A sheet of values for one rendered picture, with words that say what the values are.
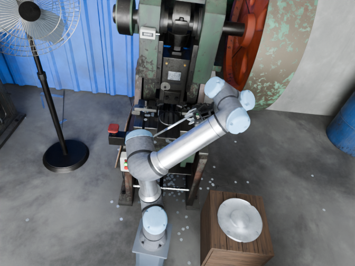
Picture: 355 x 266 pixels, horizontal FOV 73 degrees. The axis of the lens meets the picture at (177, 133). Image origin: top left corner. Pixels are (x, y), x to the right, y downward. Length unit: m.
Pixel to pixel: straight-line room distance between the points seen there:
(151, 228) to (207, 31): 0.97
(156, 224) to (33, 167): 1.47
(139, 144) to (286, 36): 0.68
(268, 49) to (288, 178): 1.73
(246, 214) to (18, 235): 1.56
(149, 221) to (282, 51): 0.93
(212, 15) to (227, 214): 1.17
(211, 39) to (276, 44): 0.35
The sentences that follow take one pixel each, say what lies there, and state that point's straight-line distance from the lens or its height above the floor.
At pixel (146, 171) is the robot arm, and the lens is 0.86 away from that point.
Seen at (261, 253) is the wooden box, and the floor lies 0.35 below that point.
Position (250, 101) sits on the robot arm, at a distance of 0.91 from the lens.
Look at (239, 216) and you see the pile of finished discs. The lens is 1.69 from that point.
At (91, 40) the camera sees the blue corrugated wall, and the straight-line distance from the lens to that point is 2.75.
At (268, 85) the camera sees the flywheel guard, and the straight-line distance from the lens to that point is 1.12.
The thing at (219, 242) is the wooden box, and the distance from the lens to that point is 1.59.
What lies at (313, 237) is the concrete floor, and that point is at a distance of 2.33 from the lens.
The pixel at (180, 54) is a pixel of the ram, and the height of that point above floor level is 1.18.
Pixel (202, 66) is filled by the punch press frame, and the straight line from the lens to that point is 1.32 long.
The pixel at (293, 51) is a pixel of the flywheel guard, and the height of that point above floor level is 1.41.
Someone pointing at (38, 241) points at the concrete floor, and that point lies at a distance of 2.03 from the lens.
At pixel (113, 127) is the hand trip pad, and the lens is 1.48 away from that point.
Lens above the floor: 1.77
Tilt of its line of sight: 44 degrees down
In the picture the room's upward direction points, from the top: 9 degrees clockwise
